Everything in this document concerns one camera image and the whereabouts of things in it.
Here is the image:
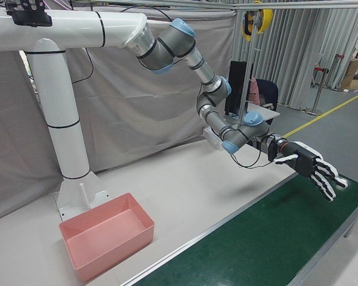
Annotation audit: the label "black office chair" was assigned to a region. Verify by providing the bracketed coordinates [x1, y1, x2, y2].
[255, 79, 279, 110]

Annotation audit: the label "pink plastic basket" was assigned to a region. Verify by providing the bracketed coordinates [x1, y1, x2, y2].
[58, 192, 156, 283]

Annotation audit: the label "grey pleated curtain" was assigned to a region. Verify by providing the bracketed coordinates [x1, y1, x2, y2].
[232, 8, 358, 111]

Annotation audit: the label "white flat box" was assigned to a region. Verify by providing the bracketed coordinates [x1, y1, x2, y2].
[202, 126, 224, 151]

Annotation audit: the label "cardboard box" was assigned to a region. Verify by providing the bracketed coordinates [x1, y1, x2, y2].
[341, 58, 358, 89]

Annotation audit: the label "silver stanchion post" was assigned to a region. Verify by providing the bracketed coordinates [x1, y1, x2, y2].
[331, 53, 345, 90]
[304, 67, 329, 116]

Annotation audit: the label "grey laptop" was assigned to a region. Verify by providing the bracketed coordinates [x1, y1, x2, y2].
[223, 114, 246, 129]

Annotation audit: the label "black arm base cable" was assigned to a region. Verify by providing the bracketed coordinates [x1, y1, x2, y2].
[119, 5, 173, 22]

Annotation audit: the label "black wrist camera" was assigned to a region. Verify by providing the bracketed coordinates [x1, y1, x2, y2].
[267, 136, 280, 161]

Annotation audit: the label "white desk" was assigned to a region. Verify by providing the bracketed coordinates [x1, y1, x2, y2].
[223, 102, 281, 150]

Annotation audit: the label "white robot stand column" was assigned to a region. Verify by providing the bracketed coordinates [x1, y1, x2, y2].
[0, 7, 149, 220]

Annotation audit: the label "black stand cable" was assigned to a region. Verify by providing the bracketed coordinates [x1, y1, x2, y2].
[71, 46, 95, 85]

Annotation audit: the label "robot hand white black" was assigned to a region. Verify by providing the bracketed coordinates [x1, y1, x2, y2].
[273, 141, 348, 204]

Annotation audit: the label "aluminium cell frame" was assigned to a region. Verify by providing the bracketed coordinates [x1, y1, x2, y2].
[70, 0, 358, 129]

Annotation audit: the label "grey backdrop cloth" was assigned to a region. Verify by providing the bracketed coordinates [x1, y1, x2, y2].
[0, 0, 238, 224]

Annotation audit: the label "black camera on stand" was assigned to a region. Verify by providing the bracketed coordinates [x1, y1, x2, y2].
[4, 0, 53, 27]

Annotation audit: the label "green conveyor belt aluminium rails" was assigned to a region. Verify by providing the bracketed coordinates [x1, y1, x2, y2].
[119, 160, 358, 286]

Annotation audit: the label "pink cloth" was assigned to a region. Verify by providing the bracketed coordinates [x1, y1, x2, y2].
[249, 79, 260, 105]

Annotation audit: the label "black monitor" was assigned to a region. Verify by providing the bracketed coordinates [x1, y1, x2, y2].
[225, 60, 248, 116]

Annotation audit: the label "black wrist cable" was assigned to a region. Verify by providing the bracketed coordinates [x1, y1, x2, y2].
[229, 133, 277, 169]

